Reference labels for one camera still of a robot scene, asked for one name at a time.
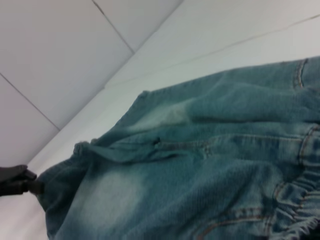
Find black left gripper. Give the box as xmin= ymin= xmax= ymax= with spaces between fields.
xmin=0 ymin=164 xmax=45 ymax=198

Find blue denim shorts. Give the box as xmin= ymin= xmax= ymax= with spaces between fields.
xmin=44 ymin=56 xmax=320 ymax=240

